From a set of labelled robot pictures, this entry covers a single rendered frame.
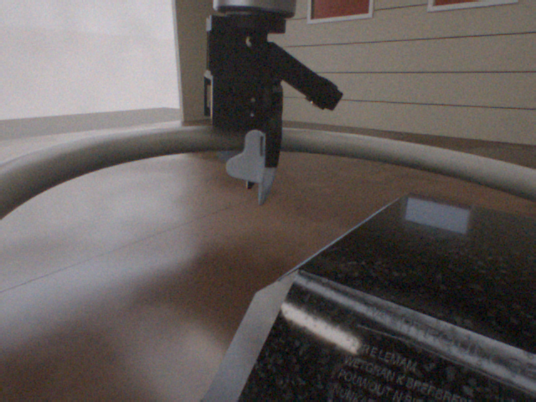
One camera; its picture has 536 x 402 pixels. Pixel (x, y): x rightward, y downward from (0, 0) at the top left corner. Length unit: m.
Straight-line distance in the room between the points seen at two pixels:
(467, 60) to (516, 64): 0.63
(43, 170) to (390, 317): 0.30
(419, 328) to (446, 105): 6.48
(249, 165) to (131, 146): 0.14
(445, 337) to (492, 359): 0.03
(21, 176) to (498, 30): 6.51
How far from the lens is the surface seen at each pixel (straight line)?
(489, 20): 6.65
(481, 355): 0.34
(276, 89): 0.42
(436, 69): 6.77
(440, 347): 0.34
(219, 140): 0.43
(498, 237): 0.53
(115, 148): 0.36
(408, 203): 0.60
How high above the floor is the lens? 0.99
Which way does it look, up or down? 19 degrees down
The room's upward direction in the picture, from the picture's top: straight up
